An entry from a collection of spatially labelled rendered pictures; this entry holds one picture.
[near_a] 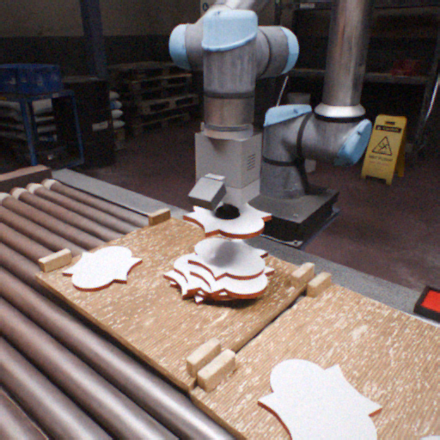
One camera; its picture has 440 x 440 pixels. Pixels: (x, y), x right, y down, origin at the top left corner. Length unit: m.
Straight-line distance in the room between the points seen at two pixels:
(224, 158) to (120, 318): 0.31
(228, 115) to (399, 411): 0.44
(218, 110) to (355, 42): 0.46
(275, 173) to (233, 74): 0.54
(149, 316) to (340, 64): 0.66
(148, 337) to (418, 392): 0.38
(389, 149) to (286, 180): 3.13
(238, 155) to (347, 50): 0.46
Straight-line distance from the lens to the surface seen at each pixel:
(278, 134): 1.06
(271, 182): 1.10
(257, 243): 0.93
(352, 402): 0.57
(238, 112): 0.60
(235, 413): 0.55
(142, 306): 0.71
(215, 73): 0.59
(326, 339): 0.66
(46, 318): 0.77
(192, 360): 0.57
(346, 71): 0.98
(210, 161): 0.63
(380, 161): 4.20
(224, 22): 0.59
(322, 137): 1.01
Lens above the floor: 1.36
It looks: 25 degrees down
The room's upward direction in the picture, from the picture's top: straight up
